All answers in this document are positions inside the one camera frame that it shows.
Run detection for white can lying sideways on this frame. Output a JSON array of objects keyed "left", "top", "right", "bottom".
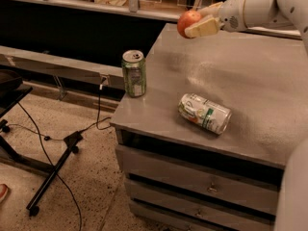
[{"left": 178, "top": 93, "right": 232, "bottom": 135}]

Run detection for black floor cable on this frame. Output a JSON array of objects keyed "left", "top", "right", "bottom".
[{"left": 6, "top": 76, "right": 113, "bottom": 231}]

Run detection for red apple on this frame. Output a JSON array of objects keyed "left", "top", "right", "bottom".
[{"left": 177, "top": 10, "right": 202, "bottom": 39}]

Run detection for upper shelf with clutter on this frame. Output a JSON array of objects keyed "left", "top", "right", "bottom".
[{"left": 0, "top": 0, "right": 302, "bottom": 40}]

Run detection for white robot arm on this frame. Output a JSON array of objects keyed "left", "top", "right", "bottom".
[{"left": 184, "top": 0, "right": 308, "bottom": 231}]

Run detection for upright green soda can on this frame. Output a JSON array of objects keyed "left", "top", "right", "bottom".
[{"left": 121, "top": 50, "right": 146, "bottom": 97}]

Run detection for grey drawer cabinet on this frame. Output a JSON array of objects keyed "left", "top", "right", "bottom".
[{"left": 112, "top": 24, "right": 308, "bottom": 231}]

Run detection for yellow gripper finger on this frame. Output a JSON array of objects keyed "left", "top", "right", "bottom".
[
  {"left": 198, "top": 2, "right": 222, "bottom": 17},
  {"left": 184, "top": 15, "right": 220, "bottom": 39}
]

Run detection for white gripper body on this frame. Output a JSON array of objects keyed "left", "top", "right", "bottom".
[{"left": 218, "top": 0, "right": 247, "bottom": 32}]

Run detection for black stand with wheels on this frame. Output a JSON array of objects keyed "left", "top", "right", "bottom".
[{"left": 0, "top": 69, "right": 84, "bottom": 218}]

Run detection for grey low shelf ledge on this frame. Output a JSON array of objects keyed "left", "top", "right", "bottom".
[{"left": 0, "top": 46, "right": 124, "bottom": 100}]

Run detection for red white shoe tip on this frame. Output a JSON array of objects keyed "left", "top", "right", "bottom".
[{"left": 0, "top": 184, "right": 9, "bottom": 203}]

